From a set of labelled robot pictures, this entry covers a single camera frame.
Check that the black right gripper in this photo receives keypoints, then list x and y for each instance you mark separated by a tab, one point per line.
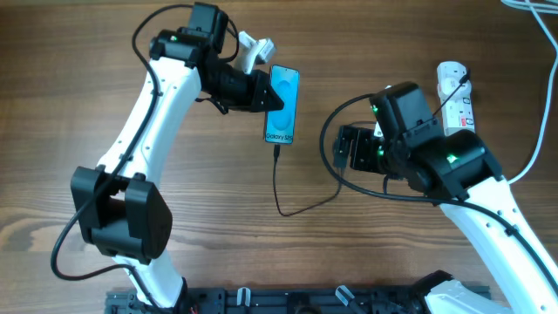
363	139

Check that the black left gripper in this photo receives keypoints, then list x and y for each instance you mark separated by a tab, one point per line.
258	83

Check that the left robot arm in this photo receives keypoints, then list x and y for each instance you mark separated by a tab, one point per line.
119	207

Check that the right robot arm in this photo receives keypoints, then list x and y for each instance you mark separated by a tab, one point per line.
414	160

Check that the white USB charger adapter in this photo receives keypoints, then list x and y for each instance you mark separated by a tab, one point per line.
447	86

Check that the white power strip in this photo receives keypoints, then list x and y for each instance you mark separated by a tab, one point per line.
457	114

